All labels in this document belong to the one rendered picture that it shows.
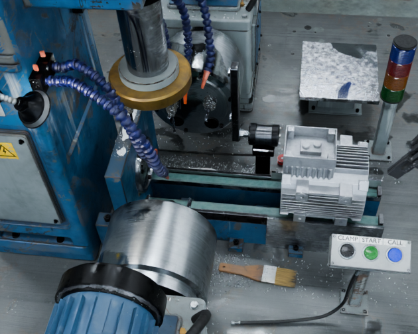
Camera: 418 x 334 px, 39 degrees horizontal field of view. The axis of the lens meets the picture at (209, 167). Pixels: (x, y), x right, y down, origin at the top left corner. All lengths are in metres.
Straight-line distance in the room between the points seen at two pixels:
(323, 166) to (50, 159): 0.61
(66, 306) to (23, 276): 0.73
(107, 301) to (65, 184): 0.50
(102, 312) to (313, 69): 1.22
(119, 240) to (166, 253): 0.11
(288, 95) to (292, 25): 0.38
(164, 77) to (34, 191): 0.42
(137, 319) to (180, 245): 0.31
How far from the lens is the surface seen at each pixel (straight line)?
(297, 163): 1.39
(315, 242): 1.59
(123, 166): 1.38
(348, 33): 2.29
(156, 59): 1.23
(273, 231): 1.56
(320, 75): 1.92
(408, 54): 1.59
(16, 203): 1.50
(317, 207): 1.44
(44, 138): 1.27
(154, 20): 1.18
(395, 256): 1.33
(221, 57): 1.62
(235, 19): 1.73
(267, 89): 2.04
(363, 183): 1.41
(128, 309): 0.95
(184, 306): 1.14
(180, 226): 1.25
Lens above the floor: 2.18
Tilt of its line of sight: 50 degrees down
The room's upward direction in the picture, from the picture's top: 5 degrees counter-clockwise
